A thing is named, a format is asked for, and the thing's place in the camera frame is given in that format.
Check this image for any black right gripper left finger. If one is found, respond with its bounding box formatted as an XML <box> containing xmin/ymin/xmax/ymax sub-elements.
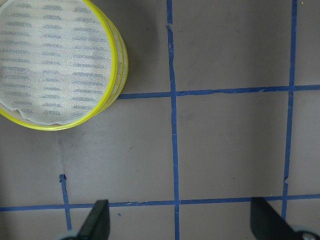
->
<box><xmin>77</xmin><ymin>199</ymin><xmax>111</xmax><ymax>240</ymax></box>

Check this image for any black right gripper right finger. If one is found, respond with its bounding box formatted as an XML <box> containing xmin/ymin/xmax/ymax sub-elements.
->
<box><xmin>250</xmin><ymin>197</ymin><xmax>302</xmax><ymax>240</ymax></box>

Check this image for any white steamer liner cloth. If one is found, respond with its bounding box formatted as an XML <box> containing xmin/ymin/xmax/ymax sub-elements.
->
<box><xmin>0</xmin><ymin>1</ymin><xmax>113</xmax><ymax>126</ymax></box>

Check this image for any yellow rimmed steamer layer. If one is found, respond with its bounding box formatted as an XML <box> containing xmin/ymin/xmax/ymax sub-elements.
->
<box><xmin>0</xmin><ymin>0</ymin><xmax>130</xmax><ymax>132</ymax></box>

